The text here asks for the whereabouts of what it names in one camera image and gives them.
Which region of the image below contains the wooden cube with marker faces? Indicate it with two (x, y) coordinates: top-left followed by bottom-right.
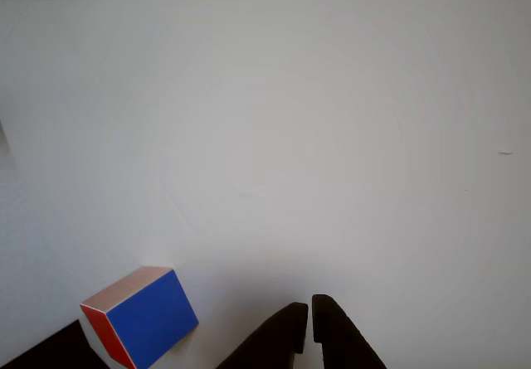
(79, 265), (200, 369)

